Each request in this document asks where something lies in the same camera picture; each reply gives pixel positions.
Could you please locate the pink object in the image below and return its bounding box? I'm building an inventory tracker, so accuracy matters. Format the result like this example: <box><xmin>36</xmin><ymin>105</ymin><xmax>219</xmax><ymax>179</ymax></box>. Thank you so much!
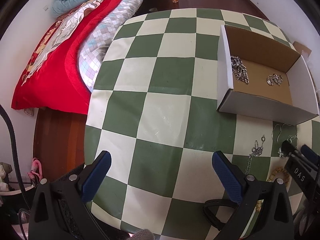
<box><xmin>27</xmin><ymin>158</ymin><xmax>43</xmax><ymax>184</ymax></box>

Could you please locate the green white checkered tablecloth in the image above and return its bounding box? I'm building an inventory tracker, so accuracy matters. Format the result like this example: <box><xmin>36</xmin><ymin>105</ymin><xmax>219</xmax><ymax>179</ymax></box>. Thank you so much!
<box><xmin>85</xmin><ymin>9</ymin><xmax>319</xmax><ymax>239</ymax></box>

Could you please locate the black watch band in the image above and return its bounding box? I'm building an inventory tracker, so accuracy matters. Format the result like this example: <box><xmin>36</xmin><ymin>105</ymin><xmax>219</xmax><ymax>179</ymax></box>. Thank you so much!
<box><xmin>202</xmin><ymin>199</ymin><xmax>238</xmax><ymax>231</ymax></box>

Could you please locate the black cable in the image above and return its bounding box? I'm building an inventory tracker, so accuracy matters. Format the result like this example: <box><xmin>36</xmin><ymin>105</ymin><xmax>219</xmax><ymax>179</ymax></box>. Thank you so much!
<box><xmin>0</xmin><ymin>103</ymin><xmax>33</xmax><ymax>205</ymax></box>

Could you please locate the silver charm bracelet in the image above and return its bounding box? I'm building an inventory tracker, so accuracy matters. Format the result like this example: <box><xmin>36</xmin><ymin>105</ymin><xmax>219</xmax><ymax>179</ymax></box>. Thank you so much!
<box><xmin>266</xmin><ymin>73</ymin><xmax>284</xmax><ymax>87</ymax></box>

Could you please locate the chunky silver chain bracelet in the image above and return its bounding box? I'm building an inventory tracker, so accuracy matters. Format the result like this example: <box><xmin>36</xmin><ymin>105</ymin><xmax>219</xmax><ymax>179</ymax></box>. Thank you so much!
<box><xmin>229</xmin><ymin>55</ymin><xmax>250</xmax><ymax>85</ymax></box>

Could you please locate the pastel checkered mattress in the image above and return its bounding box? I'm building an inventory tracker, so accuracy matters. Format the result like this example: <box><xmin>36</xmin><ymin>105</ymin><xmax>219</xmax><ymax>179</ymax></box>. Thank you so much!
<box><xmin>78</xmin><ymin>0</ymin><xmax>143</xmax><ymax>92</ymax></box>

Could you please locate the brown cardboard box with plastic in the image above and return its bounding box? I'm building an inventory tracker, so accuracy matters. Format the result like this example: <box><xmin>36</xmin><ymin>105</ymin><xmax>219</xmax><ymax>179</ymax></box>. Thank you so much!
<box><xmin>293</xmin><ymin>41</ymin><xmax>312</xmax><ymax>59</ymax></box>

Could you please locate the red blanket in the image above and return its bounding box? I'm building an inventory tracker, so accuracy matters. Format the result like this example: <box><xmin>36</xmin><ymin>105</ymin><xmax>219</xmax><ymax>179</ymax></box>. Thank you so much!
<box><xmin>11</xmin><ymin>0</ymin><xmax>122</xmax><ymax>114</ymax></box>

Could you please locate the silver pendant chain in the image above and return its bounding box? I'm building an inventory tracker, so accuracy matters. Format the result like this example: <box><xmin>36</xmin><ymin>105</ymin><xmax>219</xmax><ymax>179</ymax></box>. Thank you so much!
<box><xmin>244</xmin><ymin>134</ymin><xmax>266</xmax><ymax>176</ymax></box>

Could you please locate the open white cardboard box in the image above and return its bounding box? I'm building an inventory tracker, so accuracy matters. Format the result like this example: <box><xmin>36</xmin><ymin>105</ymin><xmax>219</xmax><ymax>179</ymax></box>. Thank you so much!
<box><xmin>217</xmin><ymin>25</ymin><xmax>319</xmax><ymax>125</ymax></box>

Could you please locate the thin silver butterfly necklace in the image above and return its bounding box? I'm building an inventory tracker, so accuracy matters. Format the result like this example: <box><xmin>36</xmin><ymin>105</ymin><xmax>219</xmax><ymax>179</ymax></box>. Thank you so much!
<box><xmin>272</xmin><ymin>123</ymin><xmax>299</xmax><ymax>158</ymax></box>

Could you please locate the wooden bead bracelet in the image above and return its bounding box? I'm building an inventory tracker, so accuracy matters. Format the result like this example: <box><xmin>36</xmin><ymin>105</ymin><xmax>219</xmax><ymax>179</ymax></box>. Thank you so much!
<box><xmin>253</xmin><ymin>166</ymin><xmax>292</xmax><ymax>214</ymax></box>

